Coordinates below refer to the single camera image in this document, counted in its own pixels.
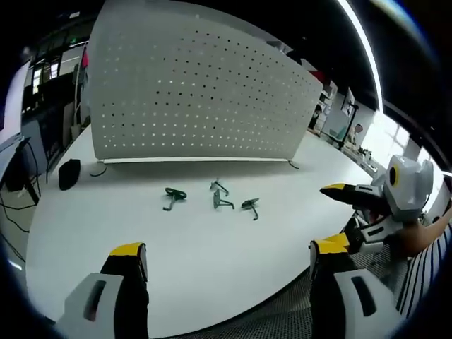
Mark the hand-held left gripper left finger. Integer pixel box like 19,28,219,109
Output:
55,242,150,339

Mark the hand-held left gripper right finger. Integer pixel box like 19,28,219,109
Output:
309,235,403,339

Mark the dark metal hook assembly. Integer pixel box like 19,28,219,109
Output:
211,189,236,211
210,177,229,196
240,198,261,222
162,187,188,212

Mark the white perforated mounting plate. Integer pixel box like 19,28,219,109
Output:
85,0,324,177

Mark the person's right hand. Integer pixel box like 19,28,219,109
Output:
386,222,427,259

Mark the black tripod stand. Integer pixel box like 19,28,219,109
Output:
338,101,360,150

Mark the white storage shelf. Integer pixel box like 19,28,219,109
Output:
316,88,338,137

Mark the black pouch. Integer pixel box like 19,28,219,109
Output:
57,158,82,191

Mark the ceiling light strip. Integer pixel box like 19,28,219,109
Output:
335,0,386,114

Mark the black cable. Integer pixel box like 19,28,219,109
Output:
0,141,50,264

